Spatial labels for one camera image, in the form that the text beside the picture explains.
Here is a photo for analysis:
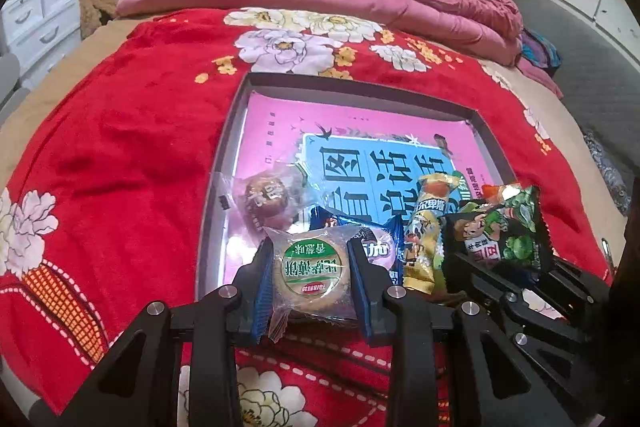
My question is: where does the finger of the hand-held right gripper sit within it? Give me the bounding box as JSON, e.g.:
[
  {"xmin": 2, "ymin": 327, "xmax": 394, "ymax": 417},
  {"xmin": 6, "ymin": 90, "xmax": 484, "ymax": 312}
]
[
  {"xmin": 547, "ymin": 257, "xmax": 612, "ymax": 324},
  {"xmin": 446, "ymin": 253, "xmax": 572, "ymax": 324}
]

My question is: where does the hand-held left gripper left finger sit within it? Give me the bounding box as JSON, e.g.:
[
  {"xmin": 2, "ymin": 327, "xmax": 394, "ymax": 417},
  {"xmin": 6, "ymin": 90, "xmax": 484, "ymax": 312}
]
[{"xmin": 57, "ymin": 239, "xmax": 276, "ymax": 427}]

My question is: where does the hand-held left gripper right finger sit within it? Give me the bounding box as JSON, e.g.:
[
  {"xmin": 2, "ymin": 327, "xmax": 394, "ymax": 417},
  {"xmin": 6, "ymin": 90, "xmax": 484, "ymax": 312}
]
[{"xmin": 346, "ymin": 237, "xmax": 551, "ymax": 427}]

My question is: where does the round pastry green label packet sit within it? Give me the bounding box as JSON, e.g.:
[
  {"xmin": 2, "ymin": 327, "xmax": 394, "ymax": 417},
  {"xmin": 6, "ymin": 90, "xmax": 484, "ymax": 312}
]
[{"xmin": 261, "ymin": 224, "xmax": 375, "ymax": 344}]

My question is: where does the blue cookie packet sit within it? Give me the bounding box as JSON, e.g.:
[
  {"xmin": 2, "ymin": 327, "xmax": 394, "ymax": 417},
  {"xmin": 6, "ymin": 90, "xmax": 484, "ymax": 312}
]
[{"xmin": 309, "ymin": 206, "xmax": 405, "ymax": 288}]

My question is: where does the black green pea packet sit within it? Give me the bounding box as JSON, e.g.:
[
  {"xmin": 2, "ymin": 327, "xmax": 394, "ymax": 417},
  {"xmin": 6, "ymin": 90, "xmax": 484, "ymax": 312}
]
[{"xmin": 444, "ymin": 184, "xmax": 554, "ymax": 289}]

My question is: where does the clear packet brown date cake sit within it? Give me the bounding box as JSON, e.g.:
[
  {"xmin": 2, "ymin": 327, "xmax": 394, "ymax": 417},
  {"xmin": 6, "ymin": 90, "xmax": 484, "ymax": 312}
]
[{"xmin": 212, "ymin": 162, "xmax": 311, "ymax": 235}]

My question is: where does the yellow wafer stick packet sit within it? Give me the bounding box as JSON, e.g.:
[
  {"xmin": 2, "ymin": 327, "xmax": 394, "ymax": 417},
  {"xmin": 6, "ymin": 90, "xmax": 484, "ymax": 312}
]
[{"xmin": 402, "ymin": 172, "xmax": 466, "ymax": 295}]

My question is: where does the orange rice cracker packet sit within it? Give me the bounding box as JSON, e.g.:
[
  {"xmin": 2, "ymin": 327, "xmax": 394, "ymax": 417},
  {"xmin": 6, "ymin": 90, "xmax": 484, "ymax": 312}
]
[{"xmin": 480, "ymin": 183, "xmax": 516, "ymax": 208}]

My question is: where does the dark grey shallow box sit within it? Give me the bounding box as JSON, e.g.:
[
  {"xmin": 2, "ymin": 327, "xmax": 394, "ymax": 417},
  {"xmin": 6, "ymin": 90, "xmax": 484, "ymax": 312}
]
[{"xmin": 192, "ymin": 72, "xmax": 518, "ymax": 308}]

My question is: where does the black white patterned cloth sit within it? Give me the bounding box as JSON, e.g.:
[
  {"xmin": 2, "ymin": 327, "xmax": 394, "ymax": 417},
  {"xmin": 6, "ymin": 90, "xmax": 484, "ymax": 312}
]
[{"xmin": 582, "ymin": 129, "xmax": 633, "ymax": 215}]

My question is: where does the pink book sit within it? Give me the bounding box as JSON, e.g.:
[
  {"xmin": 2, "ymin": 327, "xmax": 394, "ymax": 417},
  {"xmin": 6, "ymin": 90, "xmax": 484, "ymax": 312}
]
[{"xmin": 220, "ymin": 91, "xmax": 496, "ymax": 288}]

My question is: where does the red floral blanket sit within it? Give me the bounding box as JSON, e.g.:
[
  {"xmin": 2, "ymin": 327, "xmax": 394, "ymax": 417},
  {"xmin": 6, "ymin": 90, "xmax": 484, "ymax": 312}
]
[{"xmin": 0, "ymin": 7, "xmax": 616, "ymax": 427}]

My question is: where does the grey quilted headboard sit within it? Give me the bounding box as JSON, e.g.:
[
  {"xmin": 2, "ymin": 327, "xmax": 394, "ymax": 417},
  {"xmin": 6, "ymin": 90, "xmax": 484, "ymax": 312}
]
[{"xmin": 502, "ymin": 0, "xmax": 640, "ymax": 188}]

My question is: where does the colourful cloth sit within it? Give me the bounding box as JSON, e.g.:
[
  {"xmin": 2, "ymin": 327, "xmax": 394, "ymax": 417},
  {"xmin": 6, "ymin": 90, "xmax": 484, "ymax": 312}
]
[{"xmin": 521, "ymin": 29, "xmax": 563, "ymax": 70}]

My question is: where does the crumpled pink quilt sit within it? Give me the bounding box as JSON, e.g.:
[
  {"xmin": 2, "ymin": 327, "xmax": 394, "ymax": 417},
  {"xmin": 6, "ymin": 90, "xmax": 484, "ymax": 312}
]
[{"xmin": 332, "ymin": 0, "xmax": 563, "ymax": 100}]

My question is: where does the brown fuzzy blanket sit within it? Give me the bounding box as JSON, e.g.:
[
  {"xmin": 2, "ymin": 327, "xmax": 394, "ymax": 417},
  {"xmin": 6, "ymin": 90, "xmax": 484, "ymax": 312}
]
[{"xmin": 77, "ymin": 0, "xmax": 121, "ymax": 40}]

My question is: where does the grey chair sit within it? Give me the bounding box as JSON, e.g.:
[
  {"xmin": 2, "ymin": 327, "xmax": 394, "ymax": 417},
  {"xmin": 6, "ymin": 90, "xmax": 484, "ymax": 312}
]
[{"xmin": 0, "ymin": 52, "xmax": 31, "ymax": 122}]

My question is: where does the white drawer cabinet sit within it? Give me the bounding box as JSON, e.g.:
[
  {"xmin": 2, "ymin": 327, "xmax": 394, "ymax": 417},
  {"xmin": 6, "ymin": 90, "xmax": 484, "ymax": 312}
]
[{"xmin": 0, "ymin": 0, "xmax": 83, "ymax": 90}]

